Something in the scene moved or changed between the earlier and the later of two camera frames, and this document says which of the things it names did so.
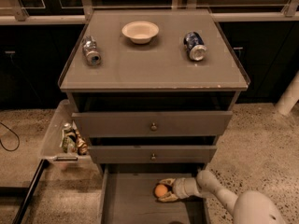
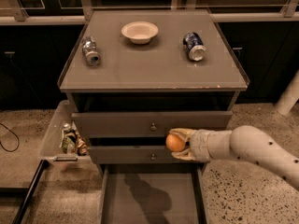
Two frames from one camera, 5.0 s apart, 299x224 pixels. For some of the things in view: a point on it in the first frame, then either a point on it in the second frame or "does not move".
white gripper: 181,188 → 199,146
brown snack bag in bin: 80,143 does not move
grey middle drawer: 153,154 does not move
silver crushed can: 92,56 does not move
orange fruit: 161,189 → 175,143
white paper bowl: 140,32 does not move
